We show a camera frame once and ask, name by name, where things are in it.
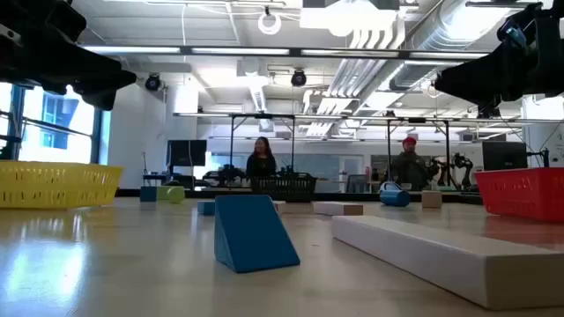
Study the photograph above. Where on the black overhead light bar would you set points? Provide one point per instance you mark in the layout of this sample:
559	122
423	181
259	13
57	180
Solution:
295	52

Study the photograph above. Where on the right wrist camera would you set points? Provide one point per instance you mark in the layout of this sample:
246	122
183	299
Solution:
513	33

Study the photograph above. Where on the pale wood cube block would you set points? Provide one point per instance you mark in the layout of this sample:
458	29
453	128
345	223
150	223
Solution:
432	199

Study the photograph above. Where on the red plastic basket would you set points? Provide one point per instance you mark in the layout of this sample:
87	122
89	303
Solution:
524	193

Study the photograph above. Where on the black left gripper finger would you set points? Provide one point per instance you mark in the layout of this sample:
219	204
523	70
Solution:
103	77
102	99

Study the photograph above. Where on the yellow plastic basket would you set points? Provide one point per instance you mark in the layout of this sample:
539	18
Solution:
53	185

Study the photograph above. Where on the black metal station frame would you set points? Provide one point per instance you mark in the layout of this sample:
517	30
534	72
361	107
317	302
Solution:
447	149
231	145

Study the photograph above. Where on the green cylinder block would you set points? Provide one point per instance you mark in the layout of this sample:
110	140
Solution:
177	195

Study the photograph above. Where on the small blue block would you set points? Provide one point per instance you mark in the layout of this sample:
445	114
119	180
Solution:
205	208

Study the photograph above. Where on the blue wedge block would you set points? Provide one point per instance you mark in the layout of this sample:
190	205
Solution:
251	238

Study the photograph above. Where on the blue cube block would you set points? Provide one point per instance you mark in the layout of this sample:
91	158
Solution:
148	194

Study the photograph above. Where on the long pale wood block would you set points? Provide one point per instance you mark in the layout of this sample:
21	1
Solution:
440	251

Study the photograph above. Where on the white and blue round object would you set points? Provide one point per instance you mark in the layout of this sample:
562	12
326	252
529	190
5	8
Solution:
390	185

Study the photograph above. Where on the black computer monitor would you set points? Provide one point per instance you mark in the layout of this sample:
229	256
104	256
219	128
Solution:
186	152
503	155

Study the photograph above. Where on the small pale wood block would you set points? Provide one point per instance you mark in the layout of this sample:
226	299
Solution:
280	207

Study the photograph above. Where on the black background robot arm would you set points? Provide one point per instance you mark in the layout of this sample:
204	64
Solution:
460	165

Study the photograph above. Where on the black plastic basket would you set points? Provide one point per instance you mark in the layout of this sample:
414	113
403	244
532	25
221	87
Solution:
284	187

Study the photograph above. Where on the person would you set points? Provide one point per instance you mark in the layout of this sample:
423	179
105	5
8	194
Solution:
261	165
410	169

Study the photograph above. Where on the green rectangular block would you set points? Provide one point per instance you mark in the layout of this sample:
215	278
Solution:
161	193

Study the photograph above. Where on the blue cylinder block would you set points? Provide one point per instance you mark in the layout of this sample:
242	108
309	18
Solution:
395	198

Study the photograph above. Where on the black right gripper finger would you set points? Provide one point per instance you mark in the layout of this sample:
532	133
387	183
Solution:
476	70
480	94

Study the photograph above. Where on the grey office chair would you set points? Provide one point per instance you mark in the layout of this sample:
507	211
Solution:
357	184

